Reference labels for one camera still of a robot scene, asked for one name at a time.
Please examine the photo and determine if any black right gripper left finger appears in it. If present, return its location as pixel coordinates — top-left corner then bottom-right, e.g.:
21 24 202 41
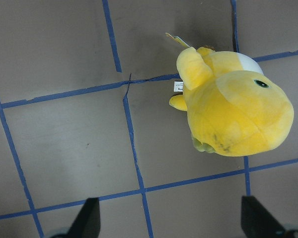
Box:
50 197 101 238

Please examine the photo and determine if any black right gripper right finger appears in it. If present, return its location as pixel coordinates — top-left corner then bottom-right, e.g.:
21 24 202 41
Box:
240 196 298 238

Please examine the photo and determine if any yellow plush toy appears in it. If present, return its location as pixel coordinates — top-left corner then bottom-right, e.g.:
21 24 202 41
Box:
169 36 294 157

